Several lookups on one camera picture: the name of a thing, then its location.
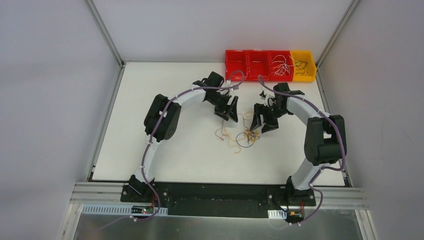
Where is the yellow bin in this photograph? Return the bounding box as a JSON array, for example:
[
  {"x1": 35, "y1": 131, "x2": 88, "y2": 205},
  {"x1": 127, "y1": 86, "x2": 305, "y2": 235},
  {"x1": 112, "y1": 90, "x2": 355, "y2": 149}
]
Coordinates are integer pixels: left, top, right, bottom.
[{"x1": 290, "y1": 50, "x2": 317, "y2": 83}]

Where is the right red bin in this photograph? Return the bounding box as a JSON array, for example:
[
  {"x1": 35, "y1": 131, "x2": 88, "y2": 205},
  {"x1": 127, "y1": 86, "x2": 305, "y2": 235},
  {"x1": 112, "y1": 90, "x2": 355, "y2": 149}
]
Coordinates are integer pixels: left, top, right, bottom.
[{"x1": 268, "y1": 50, "x2": 294, "y2": 82}]

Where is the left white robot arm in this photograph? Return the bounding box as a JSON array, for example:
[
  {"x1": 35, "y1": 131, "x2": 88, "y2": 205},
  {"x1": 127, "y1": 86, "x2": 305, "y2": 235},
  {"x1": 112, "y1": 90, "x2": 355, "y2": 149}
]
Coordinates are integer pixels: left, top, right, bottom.
[{"x1": 128, "y1": 71, "x2": 240, "y2": 203}]

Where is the black wire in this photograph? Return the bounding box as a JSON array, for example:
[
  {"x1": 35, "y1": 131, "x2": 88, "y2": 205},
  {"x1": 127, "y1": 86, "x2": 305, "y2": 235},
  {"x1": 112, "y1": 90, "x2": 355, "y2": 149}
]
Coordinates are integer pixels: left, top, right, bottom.
[{"x1": 293, "y1": 59, "x2": 309, "y2": 78}]

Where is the white wire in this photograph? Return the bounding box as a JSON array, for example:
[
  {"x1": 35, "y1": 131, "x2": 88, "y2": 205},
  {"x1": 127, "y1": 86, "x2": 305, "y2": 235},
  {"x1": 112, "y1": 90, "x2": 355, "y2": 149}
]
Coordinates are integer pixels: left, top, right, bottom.
[{"x1": 270, "y1": 54, "x2": 295, "y2": 78}]

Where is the coloured wire bundle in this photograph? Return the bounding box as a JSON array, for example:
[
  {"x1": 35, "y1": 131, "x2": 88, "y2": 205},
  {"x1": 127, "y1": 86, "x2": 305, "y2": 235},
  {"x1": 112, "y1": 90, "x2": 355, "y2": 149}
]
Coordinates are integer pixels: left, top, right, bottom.
[{"x1": 214, "y1": 110, "x2": 262, "y2": 155}]

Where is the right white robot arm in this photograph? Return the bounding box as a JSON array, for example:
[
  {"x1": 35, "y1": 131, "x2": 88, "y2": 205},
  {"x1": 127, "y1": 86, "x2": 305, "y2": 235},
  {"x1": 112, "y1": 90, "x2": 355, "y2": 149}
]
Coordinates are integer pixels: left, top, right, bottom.
[{"x1": 250, "y1": 83, "x2": 347, "y2": 205}]

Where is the aluminium frame rail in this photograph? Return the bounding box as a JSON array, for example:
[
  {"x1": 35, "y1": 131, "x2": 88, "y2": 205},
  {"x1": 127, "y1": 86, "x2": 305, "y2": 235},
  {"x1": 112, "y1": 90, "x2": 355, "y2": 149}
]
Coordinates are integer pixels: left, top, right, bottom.
[{"x1": 59, "y1": 182, "x2": 378, "y2": 240}]

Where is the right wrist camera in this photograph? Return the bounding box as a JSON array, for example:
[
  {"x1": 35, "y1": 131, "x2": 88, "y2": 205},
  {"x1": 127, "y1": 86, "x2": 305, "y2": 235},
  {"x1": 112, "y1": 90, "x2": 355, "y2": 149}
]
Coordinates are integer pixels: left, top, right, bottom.
[{"x1": 259, "y1": 91, "x2": 275, "y2": 107}]

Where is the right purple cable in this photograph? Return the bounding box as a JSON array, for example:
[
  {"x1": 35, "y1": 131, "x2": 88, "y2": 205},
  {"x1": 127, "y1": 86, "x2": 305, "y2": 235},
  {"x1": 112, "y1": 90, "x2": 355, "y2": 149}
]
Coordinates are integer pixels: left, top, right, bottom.
[{"x1": 257, "y1": 74, "x2": 347, "y2": 231}]

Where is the left red bin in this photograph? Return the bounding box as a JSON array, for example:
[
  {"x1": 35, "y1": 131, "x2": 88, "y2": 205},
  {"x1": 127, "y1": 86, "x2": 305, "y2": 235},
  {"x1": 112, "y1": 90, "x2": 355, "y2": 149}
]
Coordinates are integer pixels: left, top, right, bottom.
[{"x1": 225, "y1": 50, "x2": 248, "y2": 82}]

